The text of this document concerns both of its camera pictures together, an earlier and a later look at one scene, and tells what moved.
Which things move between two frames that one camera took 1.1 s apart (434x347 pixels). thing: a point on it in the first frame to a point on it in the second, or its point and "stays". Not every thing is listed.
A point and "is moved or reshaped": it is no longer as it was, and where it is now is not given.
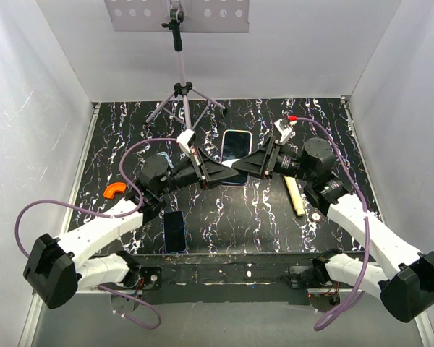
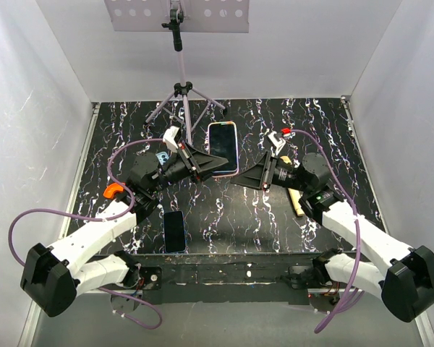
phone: (167, 158) stays
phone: (236, 144) is moved or reshaped
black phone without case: (174, 232) stays
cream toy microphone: (293, 188) stays
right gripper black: (262, 161) to (253, 176)
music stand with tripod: (179, 16) stays
